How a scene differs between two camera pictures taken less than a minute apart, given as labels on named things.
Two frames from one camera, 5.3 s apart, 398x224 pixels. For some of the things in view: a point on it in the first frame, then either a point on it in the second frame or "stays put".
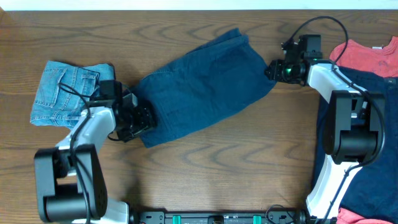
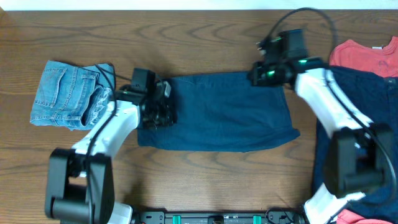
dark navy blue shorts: x=195 y=86 → x=221 y=112
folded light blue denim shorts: x=63 y=90 stays put
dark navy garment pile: x=374 y=188 stays put
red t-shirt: x=380 y=60 stays put
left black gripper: x=145 y=119 → x=160 y=113
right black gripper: x=273 y=71 stays put
